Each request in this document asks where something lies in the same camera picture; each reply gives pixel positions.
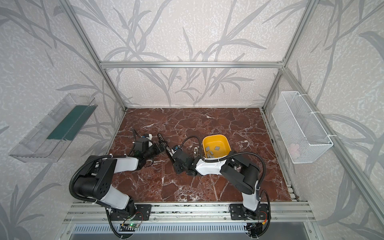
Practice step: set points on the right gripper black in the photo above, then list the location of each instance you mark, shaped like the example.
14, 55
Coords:
174, 153

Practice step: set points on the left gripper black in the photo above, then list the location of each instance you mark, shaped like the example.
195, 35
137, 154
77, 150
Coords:
156, 147

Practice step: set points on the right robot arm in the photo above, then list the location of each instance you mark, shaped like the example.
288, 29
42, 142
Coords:
245, 171

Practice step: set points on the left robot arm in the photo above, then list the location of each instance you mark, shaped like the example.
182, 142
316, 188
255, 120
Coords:
92, 182

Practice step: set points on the grey staple strips in tray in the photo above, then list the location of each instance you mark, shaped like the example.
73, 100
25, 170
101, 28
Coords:
212, 152

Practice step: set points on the yellow plastic tray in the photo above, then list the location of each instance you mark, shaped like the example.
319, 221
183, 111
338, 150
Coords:
217, 140

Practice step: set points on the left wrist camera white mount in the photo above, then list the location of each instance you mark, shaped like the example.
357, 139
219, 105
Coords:
148, 136

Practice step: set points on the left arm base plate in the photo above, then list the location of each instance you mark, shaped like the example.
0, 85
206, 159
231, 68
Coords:
140, 212

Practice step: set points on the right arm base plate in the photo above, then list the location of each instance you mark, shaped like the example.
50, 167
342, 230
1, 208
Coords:
239, 212

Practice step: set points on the aluminium front rail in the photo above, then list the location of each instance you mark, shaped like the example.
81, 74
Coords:
193, 212

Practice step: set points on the clear acrylic wall shelf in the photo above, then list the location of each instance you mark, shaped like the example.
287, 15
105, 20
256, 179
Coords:
48, 141

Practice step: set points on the white wire mesh basket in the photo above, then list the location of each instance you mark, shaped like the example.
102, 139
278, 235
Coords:
301, 131

